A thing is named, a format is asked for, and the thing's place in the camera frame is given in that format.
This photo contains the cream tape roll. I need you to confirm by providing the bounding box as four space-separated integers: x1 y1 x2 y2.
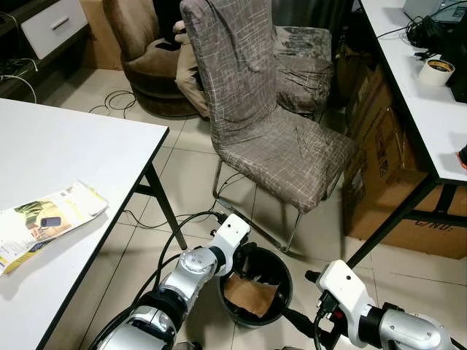
419 58 456 88

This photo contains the white table with black legs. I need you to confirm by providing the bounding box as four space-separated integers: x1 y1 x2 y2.
0 98 188 350
346 0 467 268

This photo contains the white drawer front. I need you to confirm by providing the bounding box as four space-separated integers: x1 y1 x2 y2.
20 0 89 61

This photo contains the dark wooden desk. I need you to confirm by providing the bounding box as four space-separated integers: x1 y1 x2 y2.
0 0 92 99

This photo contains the white yellow plastic package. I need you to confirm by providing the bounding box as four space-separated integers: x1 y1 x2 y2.
0 180 109 276

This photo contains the grey fabric covered chair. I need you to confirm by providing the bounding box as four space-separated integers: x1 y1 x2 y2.
180 0 359 254

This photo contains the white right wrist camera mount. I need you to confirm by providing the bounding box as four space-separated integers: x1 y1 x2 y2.
317 260 371 316

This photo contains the brown cardboard piece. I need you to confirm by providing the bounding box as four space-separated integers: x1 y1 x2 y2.
223 273 282 319

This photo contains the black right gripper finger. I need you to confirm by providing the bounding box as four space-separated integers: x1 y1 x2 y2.
280 308 323 331

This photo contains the grey flat device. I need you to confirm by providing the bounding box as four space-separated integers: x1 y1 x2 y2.
403 0 467 23

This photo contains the thin floor cable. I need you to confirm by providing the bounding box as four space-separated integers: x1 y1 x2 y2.
86 86 141 119

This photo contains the brown round armchair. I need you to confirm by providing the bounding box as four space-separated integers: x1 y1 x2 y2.
104 0 202 119

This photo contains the grey patterned cushioned seat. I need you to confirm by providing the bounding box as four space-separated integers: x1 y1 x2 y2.
272 26 336 119

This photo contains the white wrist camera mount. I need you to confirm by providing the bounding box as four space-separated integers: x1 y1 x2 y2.
317 260 371 316
211 213 252 257

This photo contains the seated person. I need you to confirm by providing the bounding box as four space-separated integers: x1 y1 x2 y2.
152 0 214 119

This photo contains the large brown cardboard box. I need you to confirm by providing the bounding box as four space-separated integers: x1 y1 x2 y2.
341 61 467 261

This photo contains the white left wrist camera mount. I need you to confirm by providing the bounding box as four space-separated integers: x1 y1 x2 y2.
211 213 252 257

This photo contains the black tangled cable bundle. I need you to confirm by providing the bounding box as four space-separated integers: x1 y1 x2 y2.
404 13 459 61

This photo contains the black round rubbish bin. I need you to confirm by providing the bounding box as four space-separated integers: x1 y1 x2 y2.
218 244 295 327

